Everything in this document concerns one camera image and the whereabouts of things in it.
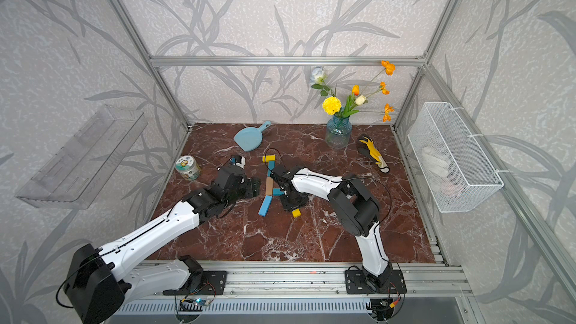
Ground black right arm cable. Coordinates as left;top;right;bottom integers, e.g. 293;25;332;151
263;147;284;172

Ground round sunflower label can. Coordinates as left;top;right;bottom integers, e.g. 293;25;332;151
175;155;201;181

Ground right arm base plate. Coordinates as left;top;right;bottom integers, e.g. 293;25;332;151
344;266;407;296

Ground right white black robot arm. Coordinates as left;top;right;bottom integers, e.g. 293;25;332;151
270;165;393;293

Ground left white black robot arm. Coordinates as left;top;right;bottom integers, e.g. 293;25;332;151
57;154;260;323

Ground yellow and orange artificial flowers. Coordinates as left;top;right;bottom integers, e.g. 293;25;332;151
309;60;398;123

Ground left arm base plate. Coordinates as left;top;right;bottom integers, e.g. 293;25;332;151
162;271;228;296

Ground tan wooden block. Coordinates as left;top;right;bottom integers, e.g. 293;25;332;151
265;177;274;197

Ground white cloth in basket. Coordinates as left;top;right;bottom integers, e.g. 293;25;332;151
421;146;451;178

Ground light blue plastic dustpan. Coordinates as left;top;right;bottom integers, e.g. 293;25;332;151
234;121;272;152

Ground aluminium front rail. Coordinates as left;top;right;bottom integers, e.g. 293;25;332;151
91;260;473;300

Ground clear acrylic wall shelf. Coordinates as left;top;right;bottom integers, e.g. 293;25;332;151
16;105;148;209

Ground white wire mesh basket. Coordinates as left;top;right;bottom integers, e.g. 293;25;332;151
408;102;504;213

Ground light blue block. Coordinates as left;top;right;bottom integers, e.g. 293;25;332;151
258;195;273;217

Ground small yellow block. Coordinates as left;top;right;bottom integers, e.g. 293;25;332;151
262;154;276;163

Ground yellow black hand tool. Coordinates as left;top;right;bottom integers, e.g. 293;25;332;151
356;134;390;173

